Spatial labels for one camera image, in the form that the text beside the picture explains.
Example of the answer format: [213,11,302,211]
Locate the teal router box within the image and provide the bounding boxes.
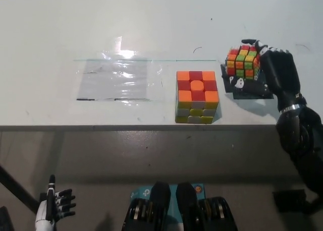
[129,184,206,218]

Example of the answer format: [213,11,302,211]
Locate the small studded multicolour puzzle cube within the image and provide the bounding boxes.
[225,45,262,81]

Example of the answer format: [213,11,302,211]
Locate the black tape patch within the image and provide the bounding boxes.
[220,63,276,101]

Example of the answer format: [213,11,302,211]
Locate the black diagonal table brace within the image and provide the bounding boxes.
[0,164,41,214]

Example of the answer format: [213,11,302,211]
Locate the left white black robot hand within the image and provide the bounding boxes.
[34,174,77,231]

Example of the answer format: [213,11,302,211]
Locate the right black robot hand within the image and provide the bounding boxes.
[222,38,304,113]

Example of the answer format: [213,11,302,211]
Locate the black object at floor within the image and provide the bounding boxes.
[0,205,14,231]

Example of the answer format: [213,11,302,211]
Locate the large orange red puzzle cube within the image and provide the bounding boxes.
[175,70,220,125]

